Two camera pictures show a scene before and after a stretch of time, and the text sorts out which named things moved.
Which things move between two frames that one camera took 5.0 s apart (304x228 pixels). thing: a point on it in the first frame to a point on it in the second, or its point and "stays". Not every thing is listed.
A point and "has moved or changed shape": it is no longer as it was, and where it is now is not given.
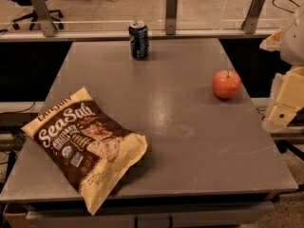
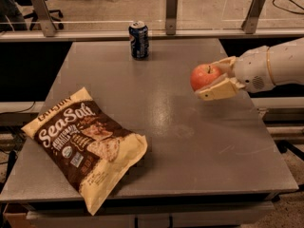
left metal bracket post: x=43 y=11 stays
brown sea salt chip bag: x=91 y=151 stays
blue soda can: x=139 y=38 stays
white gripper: x=294 y=43 to x=252 y=69
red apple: x=226 y=84 has moved or changed shape
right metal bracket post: x=249 y=25 stays
